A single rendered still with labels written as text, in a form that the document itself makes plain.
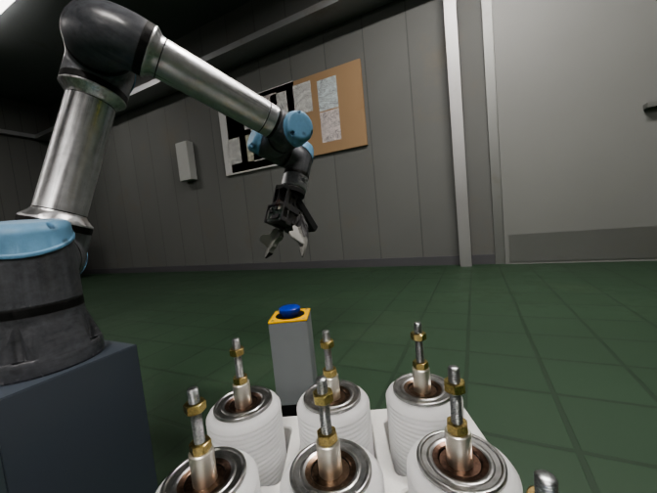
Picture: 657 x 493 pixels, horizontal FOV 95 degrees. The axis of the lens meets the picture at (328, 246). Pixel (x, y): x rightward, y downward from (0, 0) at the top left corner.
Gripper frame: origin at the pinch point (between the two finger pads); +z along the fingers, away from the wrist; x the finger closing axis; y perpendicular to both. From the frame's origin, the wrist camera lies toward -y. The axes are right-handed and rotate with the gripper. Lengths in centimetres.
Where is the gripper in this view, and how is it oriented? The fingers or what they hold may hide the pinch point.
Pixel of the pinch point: (284, 258)
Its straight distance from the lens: 84.6
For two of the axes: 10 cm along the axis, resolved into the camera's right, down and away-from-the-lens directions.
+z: -1.6, 9.5, -2.7
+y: -6.1, -3.1, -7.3
